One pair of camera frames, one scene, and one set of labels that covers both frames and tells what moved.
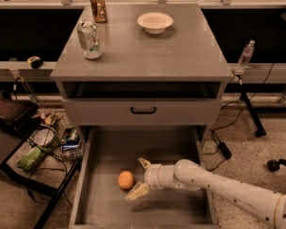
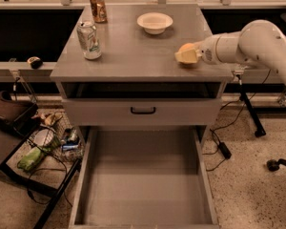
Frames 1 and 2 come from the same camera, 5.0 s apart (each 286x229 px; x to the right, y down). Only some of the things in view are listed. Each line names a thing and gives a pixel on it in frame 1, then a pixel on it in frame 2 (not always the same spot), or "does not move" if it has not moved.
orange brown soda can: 98,6 does not move
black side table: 42,147 does not move
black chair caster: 274,165 does not move
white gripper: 151,176 → 207,52
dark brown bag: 18,114 does not move
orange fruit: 125,179 → 186,47
